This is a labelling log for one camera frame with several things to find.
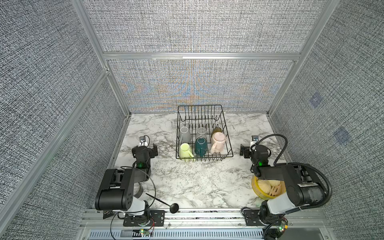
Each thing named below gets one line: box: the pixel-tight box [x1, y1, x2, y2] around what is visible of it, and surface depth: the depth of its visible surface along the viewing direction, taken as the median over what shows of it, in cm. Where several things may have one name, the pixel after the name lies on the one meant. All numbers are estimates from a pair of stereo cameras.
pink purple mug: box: [210, 132, 226, 154], surface depth 90 cm
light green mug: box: [179, 142, 195, 159], surface depth 87 cm
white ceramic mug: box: [179, 126, 192, 146], surface depth 96 cm
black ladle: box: [145, 193, 179, 214], surface depth 78 cm
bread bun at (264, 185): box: [257, 179, 272, 194], surface depth 80 cm
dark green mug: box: [194, 136, 208, 157], surface depth 89 cm
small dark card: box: [103, 210, 115, 220], surface depth 75 cm
